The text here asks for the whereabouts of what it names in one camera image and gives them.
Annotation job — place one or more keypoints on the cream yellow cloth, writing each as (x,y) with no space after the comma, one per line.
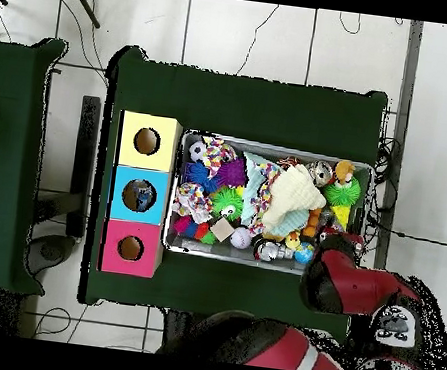
(294,198)

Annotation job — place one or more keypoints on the colourful patterned cloth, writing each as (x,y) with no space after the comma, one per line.
(217,153)
(193,203)
(262,187)

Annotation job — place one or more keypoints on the green spiky ball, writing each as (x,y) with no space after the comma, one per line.
(228,203)

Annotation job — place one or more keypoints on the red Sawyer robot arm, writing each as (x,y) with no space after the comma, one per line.
(371,292)

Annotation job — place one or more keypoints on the shallow clear mesh bin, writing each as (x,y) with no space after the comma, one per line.
(200,247)

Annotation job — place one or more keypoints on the wooden three-hole box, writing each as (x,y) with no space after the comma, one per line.
(143,169)

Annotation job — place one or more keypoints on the blue globe ball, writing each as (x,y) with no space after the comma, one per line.
(304,254)

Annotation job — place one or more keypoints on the green fluffy toy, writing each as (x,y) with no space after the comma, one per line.
(342,192)

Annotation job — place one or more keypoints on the brown plush bear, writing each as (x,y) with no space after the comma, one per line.
(343,171)

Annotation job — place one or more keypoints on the crushed silver drink can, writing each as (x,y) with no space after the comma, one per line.
(320,173)

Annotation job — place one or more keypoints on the white baseball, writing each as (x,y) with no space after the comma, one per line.
(241,237)

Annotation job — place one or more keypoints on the mint green cloth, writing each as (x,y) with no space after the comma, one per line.
(248,192)

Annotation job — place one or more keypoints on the purple spiky ball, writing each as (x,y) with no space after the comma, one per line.
(231,172)

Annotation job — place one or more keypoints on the blue spiky ball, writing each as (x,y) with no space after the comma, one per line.
(200,175)

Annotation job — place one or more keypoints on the small soccer ball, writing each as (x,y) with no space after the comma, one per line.
(198,150)

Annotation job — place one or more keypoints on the dark green table cloth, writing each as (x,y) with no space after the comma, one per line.
(13,187)
(242,103)

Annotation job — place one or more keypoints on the black flat bar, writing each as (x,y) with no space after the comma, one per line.
(84,164)

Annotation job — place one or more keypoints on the grey round base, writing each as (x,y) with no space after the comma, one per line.
(52,253)

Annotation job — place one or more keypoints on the black rod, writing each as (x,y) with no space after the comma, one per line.
(83,2)

